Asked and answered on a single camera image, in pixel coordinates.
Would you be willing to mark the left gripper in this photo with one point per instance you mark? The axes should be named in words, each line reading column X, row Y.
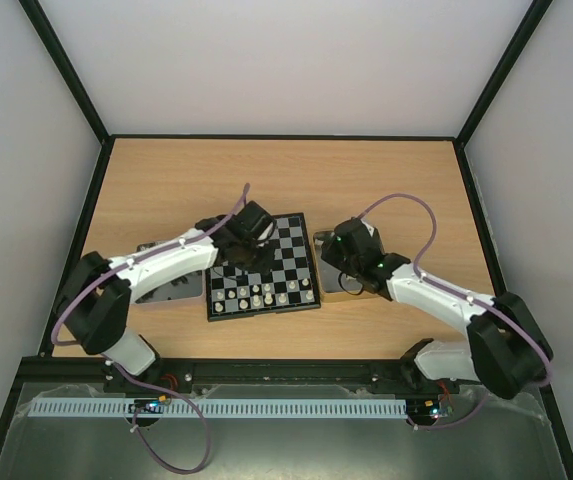
column 265, row 264

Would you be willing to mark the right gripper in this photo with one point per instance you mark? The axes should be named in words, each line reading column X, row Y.
column 331, row 248

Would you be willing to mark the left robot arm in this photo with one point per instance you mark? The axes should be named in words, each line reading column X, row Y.
column 92, row 307

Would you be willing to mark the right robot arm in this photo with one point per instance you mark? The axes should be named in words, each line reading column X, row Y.
column 501, row 348

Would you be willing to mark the gold tin with white pieces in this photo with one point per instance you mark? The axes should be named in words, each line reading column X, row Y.
column 334, row 285

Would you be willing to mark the tin tray with black pieces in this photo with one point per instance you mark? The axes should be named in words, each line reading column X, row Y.
column 189, row 287

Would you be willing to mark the black silver chessboard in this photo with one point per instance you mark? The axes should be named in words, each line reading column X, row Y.
column 293, row 261

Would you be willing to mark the light blue cable duct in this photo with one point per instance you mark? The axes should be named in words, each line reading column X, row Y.
column 220, row 408

